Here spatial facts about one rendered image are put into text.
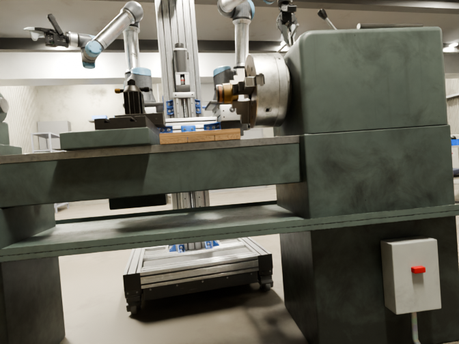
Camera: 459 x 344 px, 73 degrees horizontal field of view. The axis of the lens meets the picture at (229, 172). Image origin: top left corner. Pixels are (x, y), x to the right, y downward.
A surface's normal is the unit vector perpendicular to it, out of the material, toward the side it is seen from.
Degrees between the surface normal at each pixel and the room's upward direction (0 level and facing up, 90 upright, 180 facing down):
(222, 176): 90
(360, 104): 90
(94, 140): 90
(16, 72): 90
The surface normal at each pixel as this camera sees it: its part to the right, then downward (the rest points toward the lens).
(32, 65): 0.22, 0.00
